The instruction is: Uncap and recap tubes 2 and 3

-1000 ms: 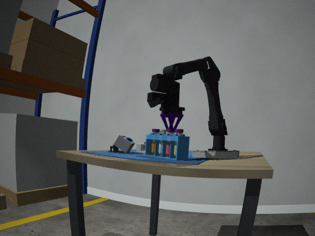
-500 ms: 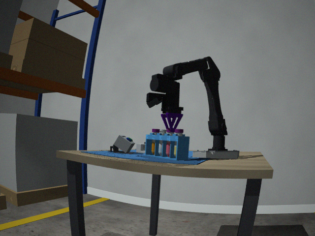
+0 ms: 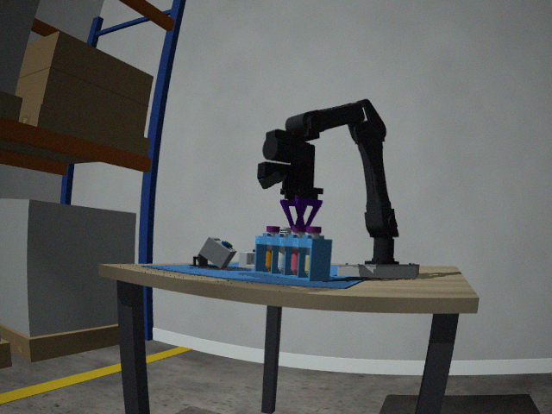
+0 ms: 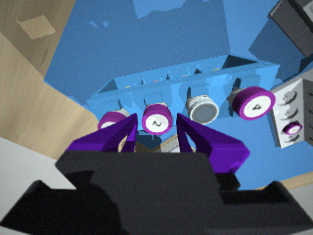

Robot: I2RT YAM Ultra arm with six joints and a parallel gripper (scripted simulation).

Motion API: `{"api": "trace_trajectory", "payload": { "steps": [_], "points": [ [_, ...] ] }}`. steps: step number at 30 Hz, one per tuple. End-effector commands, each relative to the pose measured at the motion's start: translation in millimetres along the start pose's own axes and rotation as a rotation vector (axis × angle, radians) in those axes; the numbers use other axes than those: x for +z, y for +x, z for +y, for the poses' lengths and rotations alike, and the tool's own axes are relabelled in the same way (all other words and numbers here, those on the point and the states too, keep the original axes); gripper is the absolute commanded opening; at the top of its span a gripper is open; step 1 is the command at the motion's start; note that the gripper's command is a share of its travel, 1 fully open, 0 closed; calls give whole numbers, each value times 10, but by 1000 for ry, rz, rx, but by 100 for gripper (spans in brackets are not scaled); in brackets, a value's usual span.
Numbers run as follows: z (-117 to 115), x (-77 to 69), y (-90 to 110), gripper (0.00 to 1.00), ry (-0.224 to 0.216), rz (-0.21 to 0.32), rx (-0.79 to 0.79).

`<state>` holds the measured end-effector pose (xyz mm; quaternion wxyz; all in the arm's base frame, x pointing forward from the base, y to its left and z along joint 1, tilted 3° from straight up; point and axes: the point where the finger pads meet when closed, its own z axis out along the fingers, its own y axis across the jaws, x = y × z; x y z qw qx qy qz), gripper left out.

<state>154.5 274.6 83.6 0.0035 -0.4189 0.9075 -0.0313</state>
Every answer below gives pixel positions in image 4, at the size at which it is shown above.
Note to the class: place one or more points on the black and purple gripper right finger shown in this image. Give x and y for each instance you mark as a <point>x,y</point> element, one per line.
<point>225,153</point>

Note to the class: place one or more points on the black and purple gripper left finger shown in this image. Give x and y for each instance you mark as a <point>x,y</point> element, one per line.
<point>108,138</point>

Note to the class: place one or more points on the white rectangular console with lamps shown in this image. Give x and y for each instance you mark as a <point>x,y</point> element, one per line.
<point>294,103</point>

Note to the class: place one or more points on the blue work mat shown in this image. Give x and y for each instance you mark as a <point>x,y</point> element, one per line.
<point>104,39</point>

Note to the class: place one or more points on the grey key panel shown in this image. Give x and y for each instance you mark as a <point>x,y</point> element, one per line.
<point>295,19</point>

